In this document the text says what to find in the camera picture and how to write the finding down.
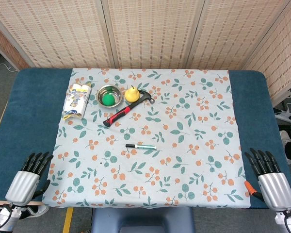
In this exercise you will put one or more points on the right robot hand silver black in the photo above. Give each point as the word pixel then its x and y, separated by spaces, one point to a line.
pixel 276 191

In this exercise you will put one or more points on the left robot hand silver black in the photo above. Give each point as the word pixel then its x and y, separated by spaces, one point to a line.
pixel 23 187

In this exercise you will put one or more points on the white green marker pen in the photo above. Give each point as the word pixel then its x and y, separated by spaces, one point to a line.
pixel 145 147

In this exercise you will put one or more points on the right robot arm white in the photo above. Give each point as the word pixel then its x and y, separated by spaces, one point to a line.
pixel 289 222

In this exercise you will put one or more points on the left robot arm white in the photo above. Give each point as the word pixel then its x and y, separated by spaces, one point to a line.
pixel 4 219

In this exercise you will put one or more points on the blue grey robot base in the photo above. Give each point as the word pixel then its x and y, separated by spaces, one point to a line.
pixel 143 219

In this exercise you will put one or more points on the black white sneaker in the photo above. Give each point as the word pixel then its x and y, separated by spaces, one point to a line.
pixel 36 212

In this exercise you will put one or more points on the white shoe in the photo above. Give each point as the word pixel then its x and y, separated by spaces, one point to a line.
pixel 285 137

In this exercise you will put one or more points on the blue table cover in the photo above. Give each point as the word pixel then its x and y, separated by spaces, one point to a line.
pixel 29 116

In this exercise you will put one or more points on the white chair base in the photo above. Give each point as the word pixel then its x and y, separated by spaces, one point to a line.
pixel 289 114

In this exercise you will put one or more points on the white yellow snack package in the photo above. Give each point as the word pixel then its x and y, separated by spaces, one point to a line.
pixel 76 102

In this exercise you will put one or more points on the floral printed tablecloth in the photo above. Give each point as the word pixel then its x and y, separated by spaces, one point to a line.
pixel 160 174

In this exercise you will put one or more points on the red black claw hammer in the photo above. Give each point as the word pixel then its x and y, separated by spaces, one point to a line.
pixel 120 114

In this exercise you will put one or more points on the green ball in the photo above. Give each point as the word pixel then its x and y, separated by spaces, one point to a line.
pixel 108 99

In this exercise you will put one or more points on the stainless steel bowl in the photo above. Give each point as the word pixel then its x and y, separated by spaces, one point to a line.
pixel 117 91

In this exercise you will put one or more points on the bamboo folding screen panel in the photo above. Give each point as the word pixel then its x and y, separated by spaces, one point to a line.
pixel 152 31
pixel 51 31
pixel 281 55
pixel 7 48
pixel 230 34

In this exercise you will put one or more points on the yellow pear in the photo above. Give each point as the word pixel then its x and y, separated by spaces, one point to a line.
pixel 132 95

